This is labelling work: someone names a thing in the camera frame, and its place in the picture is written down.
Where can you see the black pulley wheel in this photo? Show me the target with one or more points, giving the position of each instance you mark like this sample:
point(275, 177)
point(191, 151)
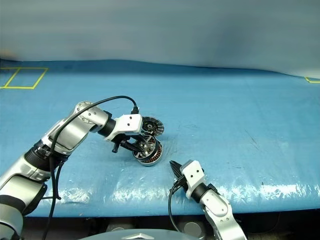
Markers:
point(145, 146)

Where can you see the motor stator with copper windings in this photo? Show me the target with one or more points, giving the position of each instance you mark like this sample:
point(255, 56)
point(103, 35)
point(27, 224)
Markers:
point(156, 157)

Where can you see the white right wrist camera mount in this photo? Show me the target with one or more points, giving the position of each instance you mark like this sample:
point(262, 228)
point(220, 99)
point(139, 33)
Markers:
point(193, 175)

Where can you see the blue plastic table cover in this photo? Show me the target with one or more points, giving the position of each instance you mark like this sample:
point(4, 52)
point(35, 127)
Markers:
point(200, 100)

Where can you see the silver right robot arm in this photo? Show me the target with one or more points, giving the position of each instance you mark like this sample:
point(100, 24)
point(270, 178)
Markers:
point(220, 212)

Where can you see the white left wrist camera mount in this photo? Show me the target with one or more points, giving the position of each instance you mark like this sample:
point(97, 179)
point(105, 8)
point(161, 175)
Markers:
point(127, 123)

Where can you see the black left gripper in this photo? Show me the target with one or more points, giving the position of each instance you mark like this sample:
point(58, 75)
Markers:
point(117, 143)

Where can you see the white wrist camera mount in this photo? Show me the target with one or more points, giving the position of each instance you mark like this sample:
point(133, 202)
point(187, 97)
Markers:
point(127, 123)
point(193, 175)

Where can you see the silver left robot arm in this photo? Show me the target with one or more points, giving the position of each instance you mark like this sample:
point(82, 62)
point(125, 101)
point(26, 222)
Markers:
point(67, 135)

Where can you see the grey rounded shape under table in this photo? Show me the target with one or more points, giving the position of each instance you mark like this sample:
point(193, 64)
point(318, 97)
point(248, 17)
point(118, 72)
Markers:
point(192, 228)
point(117, 227)

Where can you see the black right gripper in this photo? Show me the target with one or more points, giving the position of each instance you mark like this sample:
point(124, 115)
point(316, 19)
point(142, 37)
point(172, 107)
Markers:
point(182, 183)

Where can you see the grey robot torso with emblem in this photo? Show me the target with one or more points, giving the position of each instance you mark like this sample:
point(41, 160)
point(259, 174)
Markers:
point(140, 236)

